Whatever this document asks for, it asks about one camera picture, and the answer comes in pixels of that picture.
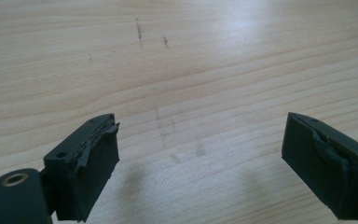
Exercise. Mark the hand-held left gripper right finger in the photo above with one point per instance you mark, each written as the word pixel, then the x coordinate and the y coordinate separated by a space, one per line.
pixel 329 165

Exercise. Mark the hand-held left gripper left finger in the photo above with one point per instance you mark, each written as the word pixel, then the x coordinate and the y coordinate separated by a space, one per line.
pixel 87 174

